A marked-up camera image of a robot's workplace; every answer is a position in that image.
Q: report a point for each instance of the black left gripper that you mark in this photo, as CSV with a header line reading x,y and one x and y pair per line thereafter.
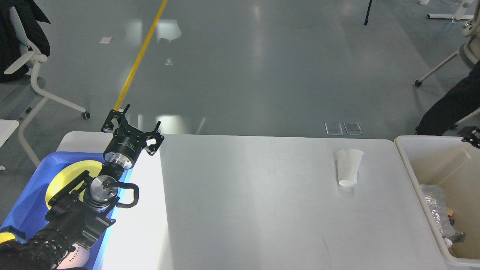
x,y
126,145

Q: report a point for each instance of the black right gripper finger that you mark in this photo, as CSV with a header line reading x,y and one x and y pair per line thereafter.
x,y
471,135

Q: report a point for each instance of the silver foil bag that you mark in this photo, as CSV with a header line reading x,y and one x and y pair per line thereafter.
x,y
436,201

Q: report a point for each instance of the yellow plate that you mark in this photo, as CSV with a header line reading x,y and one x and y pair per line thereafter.
x,y
67,174

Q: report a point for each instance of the white paper cup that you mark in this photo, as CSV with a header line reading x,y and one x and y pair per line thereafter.
x,y
347,163

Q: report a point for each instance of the pink mug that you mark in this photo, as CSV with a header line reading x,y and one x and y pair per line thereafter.
x,y
76,258

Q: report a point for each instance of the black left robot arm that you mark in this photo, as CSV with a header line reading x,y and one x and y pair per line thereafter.
x,y
78,213

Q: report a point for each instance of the white chair leg with caster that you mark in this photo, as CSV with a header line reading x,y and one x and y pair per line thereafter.
x,y
467,118

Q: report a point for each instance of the person legs black trousers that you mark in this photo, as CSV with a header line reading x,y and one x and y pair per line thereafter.
x,y
457,103

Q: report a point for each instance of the beige plastic bin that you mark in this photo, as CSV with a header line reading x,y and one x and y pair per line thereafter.
x,y
453,165

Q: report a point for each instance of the floor socket plate right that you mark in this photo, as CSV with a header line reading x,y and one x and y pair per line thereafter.
x,y
353,128

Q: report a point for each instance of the floor socket plate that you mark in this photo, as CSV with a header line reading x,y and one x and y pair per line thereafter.
x,y
334,129
353,128

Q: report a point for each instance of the white office chair left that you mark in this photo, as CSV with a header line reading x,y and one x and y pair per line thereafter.
x,y
33,58

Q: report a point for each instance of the white side table corner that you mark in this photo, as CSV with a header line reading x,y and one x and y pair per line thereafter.
x,y
7,128

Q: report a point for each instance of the blue plastic tray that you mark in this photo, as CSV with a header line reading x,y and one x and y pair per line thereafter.
x,y
28,213

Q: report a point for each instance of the floor socket plate left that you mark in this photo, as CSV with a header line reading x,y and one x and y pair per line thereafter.
x,y
334,129

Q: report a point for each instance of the black tripod leg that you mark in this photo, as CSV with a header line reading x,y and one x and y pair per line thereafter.
x,y
368,11

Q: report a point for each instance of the blue mug yellow inside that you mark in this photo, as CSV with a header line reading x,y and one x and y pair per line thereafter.
x,y
9,233

